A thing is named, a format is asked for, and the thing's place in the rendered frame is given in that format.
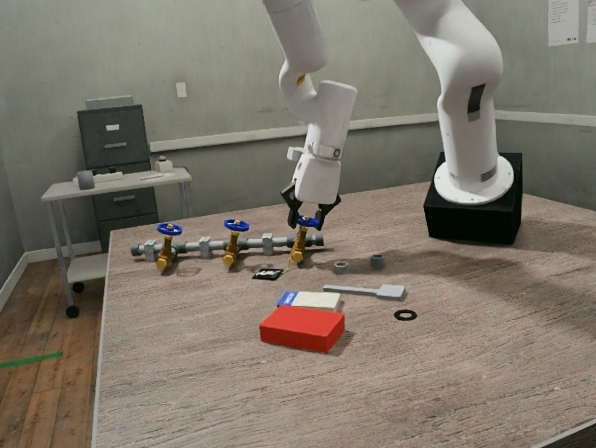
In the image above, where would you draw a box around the red block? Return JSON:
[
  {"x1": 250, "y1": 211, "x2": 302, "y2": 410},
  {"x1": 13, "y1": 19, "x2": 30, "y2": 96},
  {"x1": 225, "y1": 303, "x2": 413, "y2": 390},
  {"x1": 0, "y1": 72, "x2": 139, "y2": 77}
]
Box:
[{"x1": 259, "y1": 305, "x2": 345, "y2": 353}]

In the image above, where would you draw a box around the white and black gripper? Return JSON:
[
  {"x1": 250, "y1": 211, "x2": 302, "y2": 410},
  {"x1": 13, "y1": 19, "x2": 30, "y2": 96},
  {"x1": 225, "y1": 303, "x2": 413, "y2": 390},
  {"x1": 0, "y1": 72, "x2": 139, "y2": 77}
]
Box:
[{"x1": 280, "y1": 152, "x2": 341, "y2": 231}]

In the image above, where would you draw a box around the grey and white pipe manifold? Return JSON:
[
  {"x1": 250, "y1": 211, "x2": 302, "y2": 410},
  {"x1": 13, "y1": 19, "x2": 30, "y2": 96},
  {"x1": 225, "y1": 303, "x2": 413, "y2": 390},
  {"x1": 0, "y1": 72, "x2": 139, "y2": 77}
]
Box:
[{"x1": 131, "y1": 215, "x2": 324, "y2": 270}]

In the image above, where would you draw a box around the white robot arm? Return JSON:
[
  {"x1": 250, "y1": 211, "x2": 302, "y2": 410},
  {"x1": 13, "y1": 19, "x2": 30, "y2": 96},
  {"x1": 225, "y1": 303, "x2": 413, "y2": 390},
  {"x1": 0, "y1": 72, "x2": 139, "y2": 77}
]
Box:
[{"x1": 260, "y1": 0, "x2": 513, "y2": 205}]

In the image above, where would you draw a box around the black rubber ring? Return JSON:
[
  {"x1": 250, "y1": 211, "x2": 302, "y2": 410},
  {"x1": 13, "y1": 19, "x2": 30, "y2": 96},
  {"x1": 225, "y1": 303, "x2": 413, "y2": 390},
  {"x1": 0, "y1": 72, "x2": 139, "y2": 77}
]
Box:
[{"x1": 394, "y1": 309, "x2": 417, "y2": 321}]

